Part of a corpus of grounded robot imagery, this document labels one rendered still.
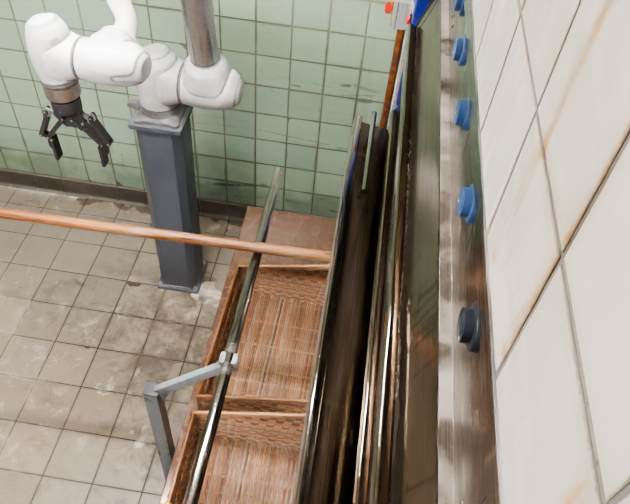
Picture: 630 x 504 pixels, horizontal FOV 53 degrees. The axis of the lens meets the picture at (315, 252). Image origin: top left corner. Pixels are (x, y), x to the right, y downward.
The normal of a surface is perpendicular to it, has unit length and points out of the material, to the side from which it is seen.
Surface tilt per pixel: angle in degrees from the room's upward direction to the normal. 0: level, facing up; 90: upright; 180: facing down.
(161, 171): 90
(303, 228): 0
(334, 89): 90
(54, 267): 0
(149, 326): 0
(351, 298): 11
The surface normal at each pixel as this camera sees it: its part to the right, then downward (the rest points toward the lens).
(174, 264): -0.13, 0.74
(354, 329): 0.25, -0.62
